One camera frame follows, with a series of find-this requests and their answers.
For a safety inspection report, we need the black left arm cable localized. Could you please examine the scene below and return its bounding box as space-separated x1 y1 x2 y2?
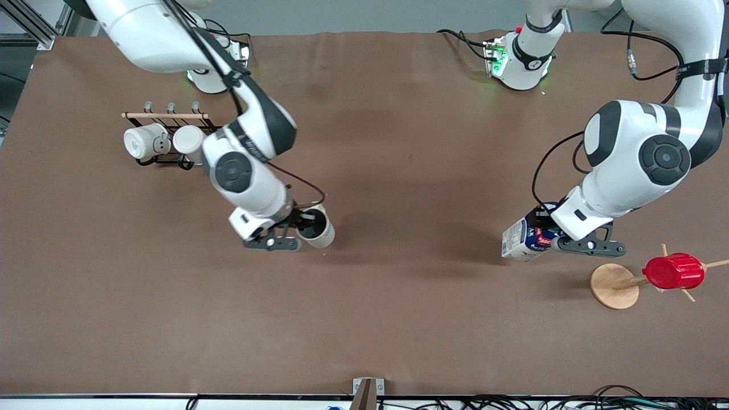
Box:
533 9 684 214

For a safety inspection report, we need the black wire mug rack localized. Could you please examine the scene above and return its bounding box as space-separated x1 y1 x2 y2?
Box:
121 101 231 170

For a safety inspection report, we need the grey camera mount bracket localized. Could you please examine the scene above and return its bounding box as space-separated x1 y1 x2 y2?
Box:
349 378 385 410

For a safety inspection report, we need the black left base cable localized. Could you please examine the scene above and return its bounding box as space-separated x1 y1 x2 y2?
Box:
437 28 492 60

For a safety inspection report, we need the black right base cable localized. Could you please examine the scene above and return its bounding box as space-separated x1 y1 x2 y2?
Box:
205 20 252 46

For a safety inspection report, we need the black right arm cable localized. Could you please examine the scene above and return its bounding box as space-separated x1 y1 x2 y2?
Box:
165 0 329 210

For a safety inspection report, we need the white mug with face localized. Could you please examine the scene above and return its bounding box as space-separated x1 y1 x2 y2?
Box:
124 123 172 161

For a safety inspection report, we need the aluminium frame profile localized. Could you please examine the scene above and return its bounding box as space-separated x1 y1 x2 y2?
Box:
0 0 77 51

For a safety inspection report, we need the black cable bundle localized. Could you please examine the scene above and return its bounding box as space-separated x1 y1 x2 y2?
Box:
456 384 729 410

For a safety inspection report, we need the wooden mug tree stand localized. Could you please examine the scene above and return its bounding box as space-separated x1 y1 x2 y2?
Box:
590 244 729 310

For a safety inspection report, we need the blue milk carton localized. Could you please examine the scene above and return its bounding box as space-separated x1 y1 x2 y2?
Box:
501 204 564 263

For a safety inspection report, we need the cream ribbed mug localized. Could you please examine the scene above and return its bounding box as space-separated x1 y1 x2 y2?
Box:
295 203 336 249

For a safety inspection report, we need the black base cable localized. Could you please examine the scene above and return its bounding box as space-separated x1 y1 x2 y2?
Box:
437 28 492 60
205 20 252 46

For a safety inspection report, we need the white mug black handle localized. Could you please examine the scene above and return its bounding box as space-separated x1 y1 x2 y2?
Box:
173 125 207 170

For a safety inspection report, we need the red plastic cup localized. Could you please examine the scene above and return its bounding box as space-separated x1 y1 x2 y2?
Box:
642 253 706 290

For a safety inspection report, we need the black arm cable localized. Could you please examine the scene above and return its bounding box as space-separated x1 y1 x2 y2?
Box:
165 0 329 210
533 9 684 214

